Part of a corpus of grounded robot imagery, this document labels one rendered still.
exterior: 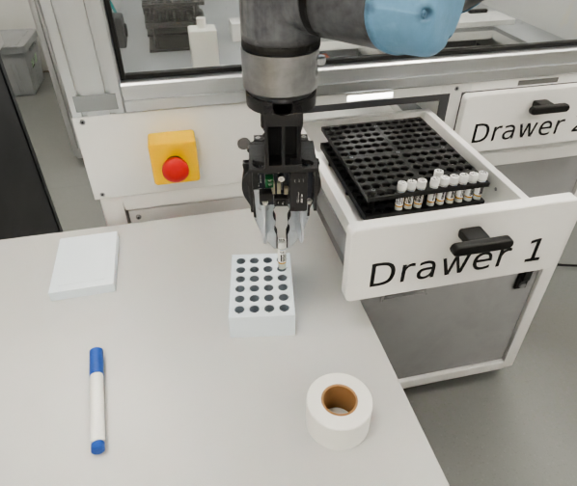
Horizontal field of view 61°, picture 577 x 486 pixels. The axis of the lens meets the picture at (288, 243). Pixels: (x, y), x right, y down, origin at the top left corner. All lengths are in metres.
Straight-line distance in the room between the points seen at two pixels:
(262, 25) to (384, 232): 0.25
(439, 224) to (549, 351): 1.27
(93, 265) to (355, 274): 0.39
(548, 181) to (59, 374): 0.99
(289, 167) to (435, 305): 0.84
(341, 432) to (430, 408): 1.03
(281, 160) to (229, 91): 0.31
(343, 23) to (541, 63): 0.63
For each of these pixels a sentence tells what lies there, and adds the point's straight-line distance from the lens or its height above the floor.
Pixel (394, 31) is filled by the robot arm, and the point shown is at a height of 1.15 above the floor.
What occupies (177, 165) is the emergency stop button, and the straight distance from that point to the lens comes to 0.76.
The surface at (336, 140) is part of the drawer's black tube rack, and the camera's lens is 0.79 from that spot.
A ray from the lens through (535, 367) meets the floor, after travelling 1.75.
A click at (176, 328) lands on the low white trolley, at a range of 0.67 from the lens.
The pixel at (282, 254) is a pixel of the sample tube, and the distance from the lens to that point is 0.64.
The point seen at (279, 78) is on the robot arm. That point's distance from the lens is 0.47.
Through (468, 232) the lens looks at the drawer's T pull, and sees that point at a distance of 0.60.
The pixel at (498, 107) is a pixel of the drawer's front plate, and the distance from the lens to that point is 0.97.
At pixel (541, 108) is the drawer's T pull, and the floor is 0.91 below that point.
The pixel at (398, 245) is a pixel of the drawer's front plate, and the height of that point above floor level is 0.90.
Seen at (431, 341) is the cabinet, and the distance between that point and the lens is 1.38.
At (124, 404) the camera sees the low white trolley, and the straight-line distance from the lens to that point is 0.62.
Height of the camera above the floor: 1.25
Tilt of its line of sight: 38 degrees down
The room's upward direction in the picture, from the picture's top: straight up
